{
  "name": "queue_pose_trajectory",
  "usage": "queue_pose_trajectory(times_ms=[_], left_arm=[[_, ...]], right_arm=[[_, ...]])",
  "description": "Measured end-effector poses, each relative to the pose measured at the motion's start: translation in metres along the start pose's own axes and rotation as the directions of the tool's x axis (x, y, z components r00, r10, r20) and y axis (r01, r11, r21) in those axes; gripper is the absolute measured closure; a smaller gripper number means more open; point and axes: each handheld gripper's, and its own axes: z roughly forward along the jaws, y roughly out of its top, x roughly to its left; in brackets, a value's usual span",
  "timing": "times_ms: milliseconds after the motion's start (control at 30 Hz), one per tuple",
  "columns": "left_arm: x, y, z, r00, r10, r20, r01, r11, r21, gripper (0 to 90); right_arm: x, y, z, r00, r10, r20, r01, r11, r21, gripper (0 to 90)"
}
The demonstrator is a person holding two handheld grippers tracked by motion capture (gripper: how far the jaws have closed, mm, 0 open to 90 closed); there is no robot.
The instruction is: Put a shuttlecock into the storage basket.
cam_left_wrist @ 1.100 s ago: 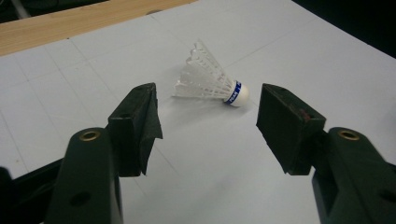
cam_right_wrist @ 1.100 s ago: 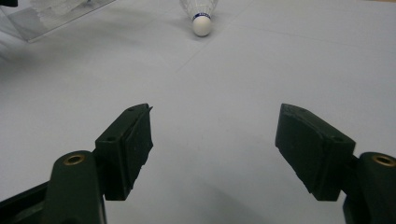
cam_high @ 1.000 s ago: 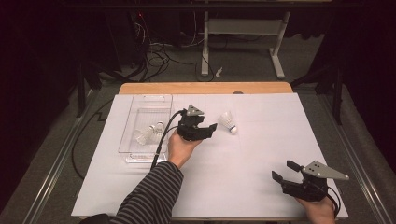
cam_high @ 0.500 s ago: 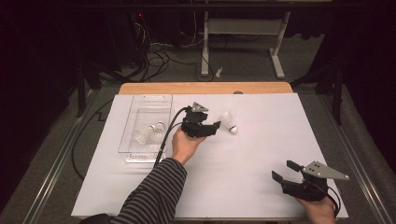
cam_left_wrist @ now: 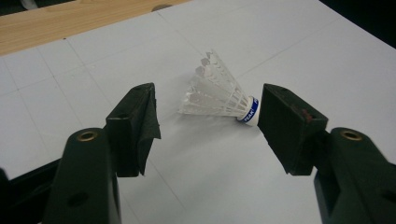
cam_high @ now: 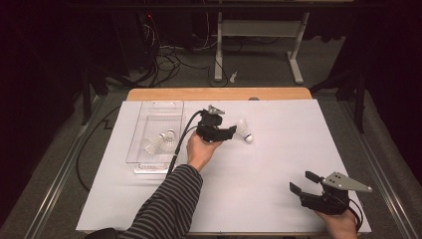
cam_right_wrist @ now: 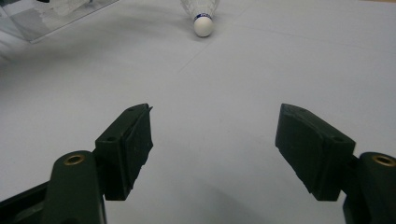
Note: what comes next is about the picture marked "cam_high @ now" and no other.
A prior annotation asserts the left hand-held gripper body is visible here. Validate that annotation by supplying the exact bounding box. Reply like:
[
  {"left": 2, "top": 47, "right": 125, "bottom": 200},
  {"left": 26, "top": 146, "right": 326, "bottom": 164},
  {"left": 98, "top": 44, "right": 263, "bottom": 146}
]
[{"left": 195, "top": 105, "right": 230, "bottom": 143}]

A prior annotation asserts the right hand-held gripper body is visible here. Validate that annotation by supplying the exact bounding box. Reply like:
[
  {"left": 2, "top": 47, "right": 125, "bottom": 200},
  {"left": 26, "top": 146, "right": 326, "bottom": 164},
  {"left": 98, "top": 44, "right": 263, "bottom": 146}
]
[{"left": 299, "top": 171, "right": 373, "bottom": 215}]

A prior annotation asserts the white feather shuttlecock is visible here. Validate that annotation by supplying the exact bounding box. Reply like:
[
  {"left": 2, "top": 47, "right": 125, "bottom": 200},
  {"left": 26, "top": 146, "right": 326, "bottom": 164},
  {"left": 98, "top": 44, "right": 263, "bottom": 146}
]
[
  {"left": 142, "top": 132, "right": 166, "bottom": 155},
  {"left": 162, "top": 128, "right": 177, "bottom": 151},
  {"left": 235, "top": 119, "right": 254, "bottom": 143}
]

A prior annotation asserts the clear plastic tray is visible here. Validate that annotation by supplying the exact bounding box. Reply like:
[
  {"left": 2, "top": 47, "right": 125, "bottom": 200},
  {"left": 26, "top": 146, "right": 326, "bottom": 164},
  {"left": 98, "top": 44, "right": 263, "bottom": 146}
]
[{"left": 125, "top": 100, "right": 185, "bottom": 175}]

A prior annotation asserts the person's left hand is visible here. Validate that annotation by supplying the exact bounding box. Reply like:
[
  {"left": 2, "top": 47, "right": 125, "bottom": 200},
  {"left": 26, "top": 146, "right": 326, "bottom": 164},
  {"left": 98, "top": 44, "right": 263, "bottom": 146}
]
[{"left": 186, "top": 133, "right": 224, "bottom": 173}]

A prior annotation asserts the person's right hand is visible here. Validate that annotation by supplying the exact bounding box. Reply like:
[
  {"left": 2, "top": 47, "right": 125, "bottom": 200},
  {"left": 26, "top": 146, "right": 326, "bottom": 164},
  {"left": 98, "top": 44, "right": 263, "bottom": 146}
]
[{"left": 315, "top": 209, "right": 359, "bottom": 239}]

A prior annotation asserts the white table cover board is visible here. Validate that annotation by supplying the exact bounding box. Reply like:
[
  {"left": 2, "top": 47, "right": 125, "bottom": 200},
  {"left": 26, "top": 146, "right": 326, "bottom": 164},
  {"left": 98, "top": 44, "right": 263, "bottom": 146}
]
[{"left": 76, "top": 99, "right": 372, "bottom": 234}]

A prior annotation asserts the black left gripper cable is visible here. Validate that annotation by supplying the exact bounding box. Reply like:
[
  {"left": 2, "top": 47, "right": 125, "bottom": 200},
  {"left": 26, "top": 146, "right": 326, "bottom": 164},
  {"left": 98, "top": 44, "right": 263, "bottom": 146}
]
[{"left": 166, "top": 110, "right": 204, "bottom": 177}]

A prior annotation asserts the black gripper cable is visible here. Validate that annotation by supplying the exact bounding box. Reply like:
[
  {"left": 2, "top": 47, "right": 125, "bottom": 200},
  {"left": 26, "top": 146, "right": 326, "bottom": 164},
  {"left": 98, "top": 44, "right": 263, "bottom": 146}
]
[
  {"left": 166, "top": 110, "right": 204, "bottom": 177},
  {"left": 342, "top": 195, "right": 364, "bottom": 233}
]

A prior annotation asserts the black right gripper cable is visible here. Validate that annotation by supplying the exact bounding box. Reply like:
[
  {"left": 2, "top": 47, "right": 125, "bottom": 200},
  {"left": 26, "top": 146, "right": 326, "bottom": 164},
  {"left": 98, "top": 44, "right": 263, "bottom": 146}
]
[{"left": 342, "top": 195, "right": 364, "bottom": 233}]

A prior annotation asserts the metal floor rail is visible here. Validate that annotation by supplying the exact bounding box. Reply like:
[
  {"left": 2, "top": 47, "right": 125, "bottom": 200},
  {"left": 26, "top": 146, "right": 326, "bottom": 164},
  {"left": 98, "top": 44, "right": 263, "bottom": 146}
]
[
  {"left": 337, "top": 99, "right": 422, "bottom": 239},
  {"left": 24, "top": 96, "right": 104, "bottom": 239}
]

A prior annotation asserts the tangle of floor cables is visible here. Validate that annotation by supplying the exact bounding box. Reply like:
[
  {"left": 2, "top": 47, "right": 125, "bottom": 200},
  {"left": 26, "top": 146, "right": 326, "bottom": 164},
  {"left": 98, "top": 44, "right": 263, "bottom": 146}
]
[{"left": 132, "top": 13, "right": 230, "bottom": 89}]

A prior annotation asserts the white metal stand frame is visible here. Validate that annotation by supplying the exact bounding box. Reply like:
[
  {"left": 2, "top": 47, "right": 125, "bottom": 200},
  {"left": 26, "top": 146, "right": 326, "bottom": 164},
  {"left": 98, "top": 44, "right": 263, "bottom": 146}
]
[{"left": 213, "top": 11, "right": 311, "bottom": 85}]

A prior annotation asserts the black floor cable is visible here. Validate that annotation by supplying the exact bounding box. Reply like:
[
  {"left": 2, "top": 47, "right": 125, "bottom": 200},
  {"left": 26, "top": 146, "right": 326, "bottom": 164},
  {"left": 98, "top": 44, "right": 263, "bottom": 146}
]
[{"left": 76, "top": 105, "right": 122, "bottom": 193}]

